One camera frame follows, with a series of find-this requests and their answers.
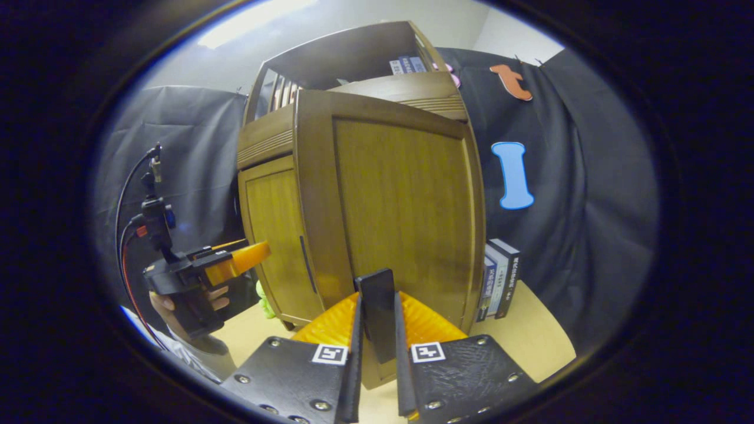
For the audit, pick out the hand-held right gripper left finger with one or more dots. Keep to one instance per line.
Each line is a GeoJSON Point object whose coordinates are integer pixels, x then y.
{"type": "Point", "coordinates": [353, 383]}

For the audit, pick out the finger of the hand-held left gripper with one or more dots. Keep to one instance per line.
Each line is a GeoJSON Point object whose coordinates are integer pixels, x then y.
{"type": "Point", "coordinates": [218, 247]}
{"type": "Point", "coordinates": [241, 262]}

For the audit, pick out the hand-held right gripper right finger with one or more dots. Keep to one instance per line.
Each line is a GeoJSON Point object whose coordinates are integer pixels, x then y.
{"type": "Point", "coordinates": [403, 383]}

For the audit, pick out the wooden cabinet door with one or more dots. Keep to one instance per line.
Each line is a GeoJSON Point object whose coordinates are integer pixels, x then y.
{"type": "Point", "coordinates": [271, 235]}
{"type": "Point", "coordinates": [406, 206]}

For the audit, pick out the wooden double-door shoe cabinet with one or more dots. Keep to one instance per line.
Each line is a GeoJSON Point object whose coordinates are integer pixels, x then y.
{"type": "Point", "coordinates": [265, 138]}

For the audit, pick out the wooden cabinet drawer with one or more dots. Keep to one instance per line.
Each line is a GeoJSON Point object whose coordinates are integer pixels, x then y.
{"type": "Point", "coordinates": [265, 138]}

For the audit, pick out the green frog plush toy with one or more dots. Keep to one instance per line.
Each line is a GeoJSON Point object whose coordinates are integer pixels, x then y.
{"type": "Point", "coordinates": [265, 303]}

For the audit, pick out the white book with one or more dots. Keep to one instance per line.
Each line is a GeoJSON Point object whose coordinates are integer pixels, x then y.
{"type": "Point", "coordinates": [498, 282]}
{"type": "Point", "coordinates": [395, 67]}

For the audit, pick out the black book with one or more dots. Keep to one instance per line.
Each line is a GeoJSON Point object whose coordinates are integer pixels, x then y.
{"type": "Point", "coordinates": [511, 277]}

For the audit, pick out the light blue book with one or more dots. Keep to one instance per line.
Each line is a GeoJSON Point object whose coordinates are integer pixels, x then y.
{"type": "Point", "coordinates": [417, 64]}

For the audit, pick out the black backdrop cloth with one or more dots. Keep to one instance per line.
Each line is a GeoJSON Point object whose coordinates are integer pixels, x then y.
{"type": "Point", "coordinates": [589, 176]}

